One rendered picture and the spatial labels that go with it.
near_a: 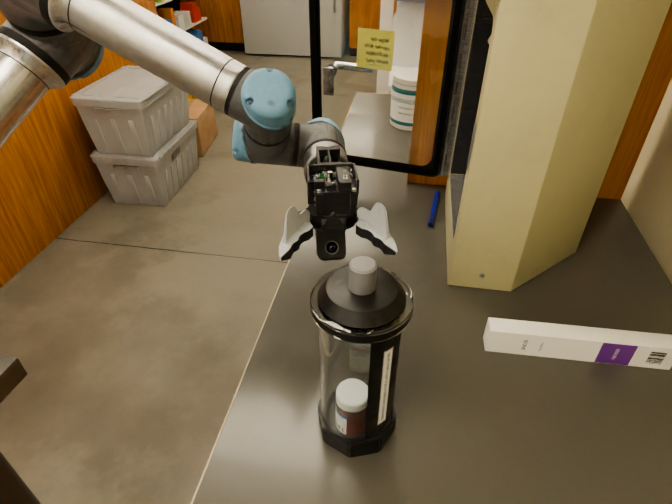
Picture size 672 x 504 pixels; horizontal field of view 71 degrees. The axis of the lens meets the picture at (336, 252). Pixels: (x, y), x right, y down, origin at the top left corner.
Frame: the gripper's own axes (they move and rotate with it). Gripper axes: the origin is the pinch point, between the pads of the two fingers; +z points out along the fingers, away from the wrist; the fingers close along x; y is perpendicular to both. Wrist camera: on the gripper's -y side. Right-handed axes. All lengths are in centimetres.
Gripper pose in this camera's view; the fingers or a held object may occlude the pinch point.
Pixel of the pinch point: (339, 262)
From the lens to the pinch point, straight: 61.5
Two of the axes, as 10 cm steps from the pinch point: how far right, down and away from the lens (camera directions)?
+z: 0.9, 6.1, -7.9
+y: 0.1, -7.9, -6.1
